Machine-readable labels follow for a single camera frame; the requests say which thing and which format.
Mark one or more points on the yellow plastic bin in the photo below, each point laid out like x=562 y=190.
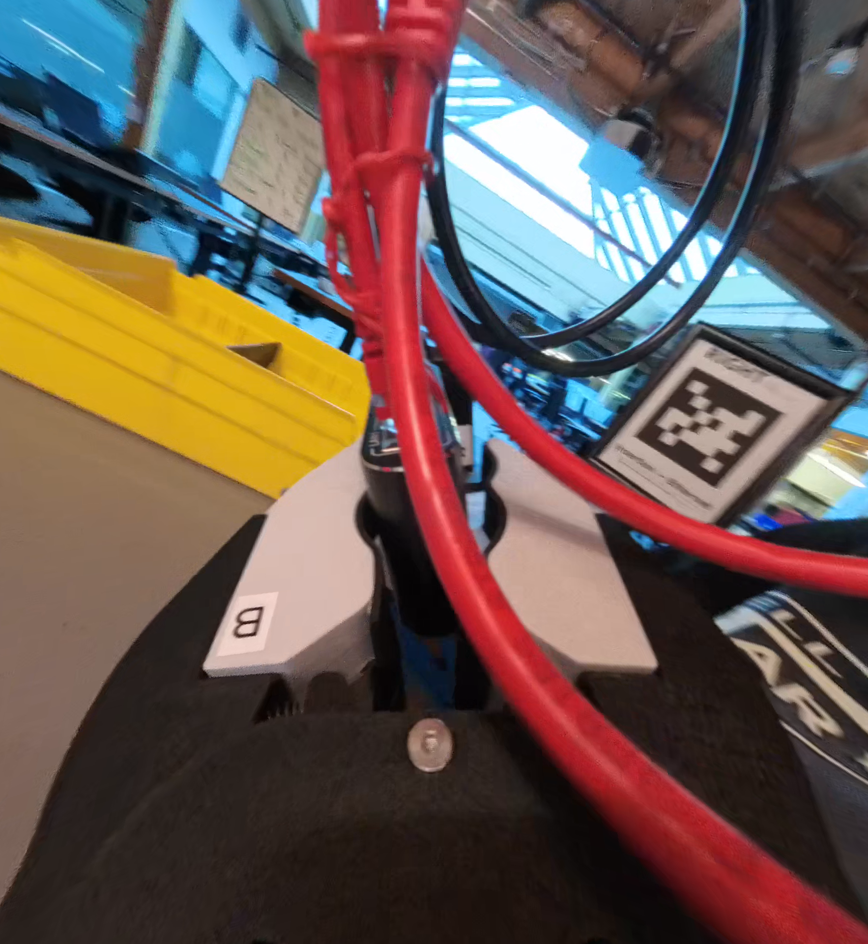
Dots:
x=109 y=346

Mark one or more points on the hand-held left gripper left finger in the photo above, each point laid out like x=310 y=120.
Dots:
x=309 y=568

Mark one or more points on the handwritten whiteboard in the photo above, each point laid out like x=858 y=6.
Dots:
x=272 y=155

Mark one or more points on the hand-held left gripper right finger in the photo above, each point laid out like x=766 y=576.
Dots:
x=581 y=582

